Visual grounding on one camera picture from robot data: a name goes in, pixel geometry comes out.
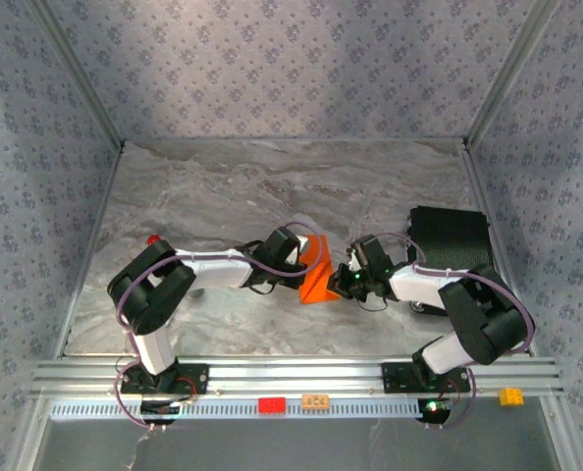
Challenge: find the orange paper sheet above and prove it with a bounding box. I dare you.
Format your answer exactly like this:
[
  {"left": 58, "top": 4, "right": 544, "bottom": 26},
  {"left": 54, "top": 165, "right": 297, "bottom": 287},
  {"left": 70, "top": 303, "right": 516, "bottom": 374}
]
[{"left": 296, "top": 234, "right": 342, "bottom": 306}]

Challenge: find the black mesh case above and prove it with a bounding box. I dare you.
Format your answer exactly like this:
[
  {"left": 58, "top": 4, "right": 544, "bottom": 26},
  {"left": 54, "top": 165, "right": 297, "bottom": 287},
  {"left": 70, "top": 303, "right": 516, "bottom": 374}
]
[{"left": 407, "top": 205, "right": 493, "bottom": 315}]

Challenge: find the red toy brick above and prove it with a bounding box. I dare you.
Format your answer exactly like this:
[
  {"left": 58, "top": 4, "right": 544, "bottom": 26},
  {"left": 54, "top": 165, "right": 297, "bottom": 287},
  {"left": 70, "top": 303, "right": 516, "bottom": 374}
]
[{"left": 257, "top": 396, "right": 288, "bottom": 416}]

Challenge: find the aluminium mounting rail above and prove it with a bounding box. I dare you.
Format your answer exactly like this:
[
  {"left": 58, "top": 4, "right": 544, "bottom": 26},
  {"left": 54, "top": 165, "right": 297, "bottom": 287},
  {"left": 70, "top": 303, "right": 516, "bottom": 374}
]
[{"left": 30, "top": 356, "right": 565, "bottom": 399}]

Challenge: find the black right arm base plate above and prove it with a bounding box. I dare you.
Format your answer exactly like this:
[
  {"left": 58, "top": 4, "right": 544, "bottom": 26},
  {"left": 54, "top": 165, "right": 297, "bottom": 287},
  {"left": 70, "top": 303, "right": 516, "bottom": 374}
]
[{"left": 380, "top": 361, "right": 472, "bottom": 394}]

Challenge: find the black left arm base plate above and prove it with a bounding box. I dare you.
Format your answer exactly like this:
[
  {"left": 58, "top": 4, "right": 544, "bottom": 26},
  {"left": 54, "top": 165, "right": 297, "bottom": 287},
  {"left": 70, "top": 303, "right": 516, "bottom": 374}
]
[{"left": 120, "top": 362, "right": 210, "bottom": 396}]

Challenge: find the grey slotted cable duct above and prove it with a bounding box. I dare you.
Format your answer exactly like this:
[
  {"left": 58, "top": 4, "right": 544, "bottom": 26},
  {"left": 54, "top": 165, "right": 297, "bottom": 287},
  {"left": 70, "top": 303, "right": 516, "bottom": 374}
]
[{"left": 49, "top": 397, "right": 462, "bottom": 421}]

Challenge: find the aluminium side rail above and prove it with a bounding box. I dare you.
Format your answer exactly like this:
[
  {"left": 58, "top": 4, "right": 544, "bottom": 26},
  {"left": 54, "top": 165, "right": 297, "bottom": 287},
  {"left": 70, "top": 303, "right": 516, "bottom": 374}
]
[
  {"left": 460, "top": 144, "right": 538, "bottom": 359},
  {"left": 53, "top": 144, "right": 126, "bottom": 359}
]

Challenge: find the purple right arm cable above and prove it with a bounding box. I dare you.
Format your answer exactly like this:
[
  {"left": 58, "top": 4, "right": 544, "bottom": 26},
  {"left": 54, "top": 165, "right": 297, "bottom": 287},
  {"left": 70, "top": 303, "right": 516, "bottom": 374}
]
[{"left": 369, "top": 233, "right": 536, "bottom": 431}]

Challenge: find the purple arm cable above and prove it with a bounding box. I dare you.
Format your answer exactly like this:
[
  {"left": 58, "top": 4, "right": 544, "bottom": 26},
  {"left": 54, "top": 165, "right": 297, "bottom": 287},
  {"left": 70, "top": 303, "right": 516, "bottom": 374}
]
[
  {"left": 113, "top": 220, "right": 325, "bottom": 433},
  {"left": 369, "top": 233, "right": 536, "bottom": 431}
]

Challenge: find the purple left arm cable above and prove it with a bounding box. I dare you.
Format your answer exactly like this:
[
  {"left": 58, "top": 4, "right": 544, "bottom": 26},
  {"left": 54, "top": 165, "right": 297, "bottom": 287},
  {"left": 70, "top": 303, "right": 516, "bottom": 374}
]
[{"left": 113, "top": 220, "right": 325, "bottom": 433}]

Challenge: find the aluminium corner post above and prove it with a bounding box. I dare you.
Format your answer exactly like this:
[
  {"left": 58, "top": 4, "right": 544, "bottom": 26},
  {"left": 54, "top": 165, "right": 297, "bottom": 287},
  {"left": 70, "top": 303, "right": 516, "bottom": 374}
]
[
  {"left": 28, "top": 0, "right": 127, "bottom": 148},
  {"left": 462, "top": 0, "right": 565, "bottom": 149}
]

